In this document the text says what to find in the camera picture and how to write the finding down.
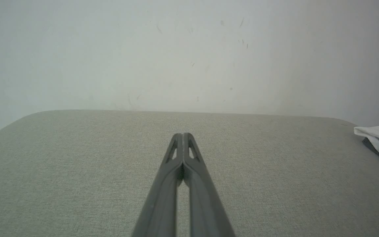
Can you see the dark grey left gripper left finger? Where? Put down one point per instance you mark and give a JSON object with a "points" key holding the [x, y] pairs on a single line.
{"points": [[161, 204]]}

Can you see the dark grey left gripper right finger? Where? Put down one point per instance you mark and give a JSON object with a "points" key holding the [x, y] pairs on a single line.
{"points": [[206, 204]]}

